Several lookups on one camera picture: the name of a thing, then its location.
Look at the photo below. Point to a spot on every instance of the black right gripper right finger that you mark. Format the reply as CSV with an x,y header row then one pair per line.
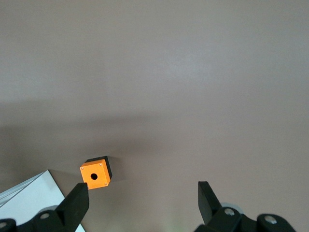
x,y
208,207

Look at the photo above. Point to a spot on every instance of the orange button enclosure box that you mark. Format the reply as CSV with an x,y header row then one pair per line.
x,y
99,177

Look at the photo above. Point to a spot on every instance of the white drawer cabinet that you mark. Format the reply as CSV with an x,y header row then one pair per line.
x,y
31,205

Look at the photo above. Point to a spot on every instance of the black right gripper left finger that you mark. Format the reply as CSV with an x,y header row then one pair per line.
x,y
74,207

